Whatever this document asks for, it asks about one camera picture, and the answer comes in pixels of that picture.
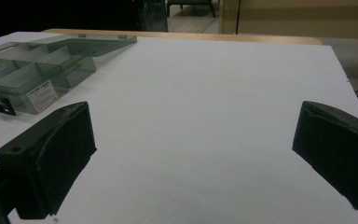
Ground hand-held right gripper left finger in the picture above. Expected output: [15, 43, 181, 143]
[0, 101, 98, 220]

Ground dark chair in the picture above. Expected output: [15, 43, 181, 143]
[166, 0, 217, 19]

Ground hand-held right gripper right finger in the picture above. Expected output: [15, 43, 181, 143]
[292, 100, 358, 217]

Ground clear plastic compartment box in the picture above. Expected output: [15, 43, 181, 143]
[0, 34, 138, 117]

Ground black cable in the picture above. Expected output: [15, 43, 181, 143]
[235, 0, 242, 35]

